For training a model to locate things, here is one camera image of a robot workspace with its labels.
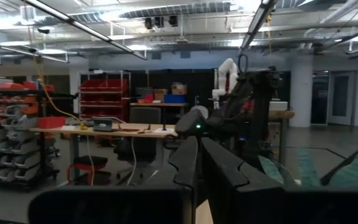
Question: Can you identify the long wooden table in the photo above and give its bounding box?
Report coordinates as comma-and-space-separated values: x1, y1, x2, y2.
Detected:
30, 122, 179, 187

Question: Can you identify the grey door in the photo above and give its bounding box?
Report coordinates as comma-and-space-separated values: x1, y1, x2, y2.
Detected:
327, 70, 357, 126

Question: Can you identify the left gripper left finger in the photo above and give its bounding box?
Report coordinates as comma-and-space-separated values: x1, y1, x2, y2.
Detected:
167, 136, 199, 224

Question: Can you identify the red black rolling stool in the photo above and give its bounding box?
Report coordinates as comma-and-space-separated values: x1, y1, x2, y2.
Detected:
66, 155, 113, 187

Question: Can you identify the white box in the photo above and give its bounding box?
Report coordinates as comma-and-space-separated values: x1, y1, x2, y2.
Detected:
268, 101, 289, 112

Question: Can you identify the red shelf rack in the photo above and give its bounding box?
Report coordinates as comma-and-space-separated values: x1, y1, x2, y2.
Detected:
78, 70, 132, 122

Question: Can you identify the cardboard box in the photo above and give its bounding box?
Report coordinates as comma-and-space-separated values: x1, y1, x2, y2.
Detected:
171, 82, 188, 95

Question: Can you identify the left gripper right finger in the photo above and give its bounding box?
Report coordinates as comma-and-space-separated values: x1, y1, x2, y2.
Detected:
200, 136, 287, 224

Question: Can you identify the black office chair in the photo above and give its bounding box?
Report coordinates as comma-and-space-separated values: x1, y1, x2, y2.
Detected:
113, 106, 164, 180

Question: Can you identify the yellow cable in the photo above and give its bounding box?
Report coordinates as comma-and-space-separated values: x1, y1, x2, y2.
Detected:
26, 18, 88, 131

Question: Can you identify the red box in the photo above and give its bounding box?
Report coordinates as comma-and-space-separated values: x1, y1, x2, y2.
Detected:
37, 116, 67, 129

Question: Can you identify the small grey laptop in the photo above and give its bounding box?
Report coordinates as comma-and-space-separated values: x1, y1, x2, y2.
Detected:
92, 117, 115, 133

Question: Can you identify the long ceiling light bar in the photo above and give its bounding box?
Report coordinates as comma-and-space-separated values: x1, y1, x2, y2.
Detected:
19, 0, 148, 61
238, 0, 280, 54

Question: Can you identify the blue bin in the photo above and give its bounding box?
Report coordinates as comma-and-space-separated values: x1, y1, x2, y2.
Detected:
163, 93, 188, 105

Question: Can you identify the parts bin rack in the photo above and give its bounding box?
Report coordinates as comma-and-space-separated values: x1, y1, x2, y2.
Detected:
0, 79, 60, 189

